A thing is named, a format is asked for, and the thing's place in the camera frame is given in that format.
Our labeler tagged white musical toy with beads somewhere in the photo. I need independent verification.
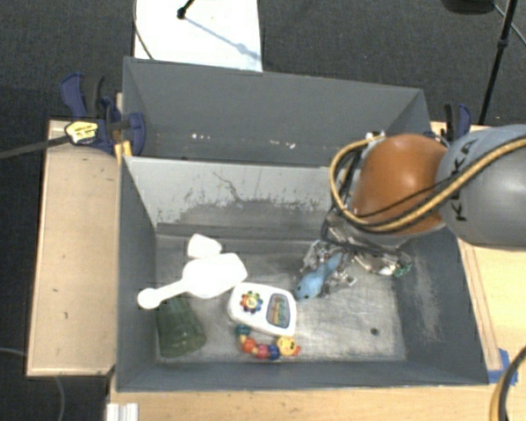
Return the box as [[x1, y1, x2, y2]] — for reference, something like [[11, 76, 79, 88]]
[[224, 281, 306, 364]]

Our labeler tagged blue toy whale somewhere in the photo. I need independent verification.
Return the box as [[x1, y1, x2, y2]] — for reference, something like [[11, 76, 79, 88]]
[[292, 250, 345, 303]]

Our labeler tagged small white plastic piece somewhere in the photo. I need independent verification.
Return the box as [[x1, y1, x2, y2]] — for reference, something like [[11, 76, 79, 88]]
[[186, 232, 224, 261]]

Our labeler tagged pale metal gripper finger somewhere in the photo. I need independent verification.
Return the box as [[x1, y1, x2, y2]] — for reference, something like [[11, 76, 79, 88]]
[[302, 239, 333, 274], [328, 262, 360, 297]]

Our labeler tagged grey metal bin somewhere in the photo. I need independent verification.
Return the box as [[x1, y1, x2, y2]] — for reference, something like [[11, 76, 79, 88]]
[[105, 55, 507, 411]]

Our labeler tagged white plastic scoop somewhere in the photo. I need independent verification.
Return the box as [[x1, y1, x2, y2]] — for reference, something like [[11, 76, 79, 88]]
[[135, 247, 250, 316]]

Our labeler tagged pale wood board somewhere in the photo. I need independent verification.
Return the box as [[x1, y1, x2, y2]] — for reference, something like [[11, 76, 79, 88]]
[[25, 118, 130, 381]]

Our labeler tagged green translucent cup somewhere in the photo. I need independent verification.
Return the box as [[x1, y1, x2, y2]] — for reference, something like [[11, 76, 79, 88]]
[[154, 294, 210, 360]]

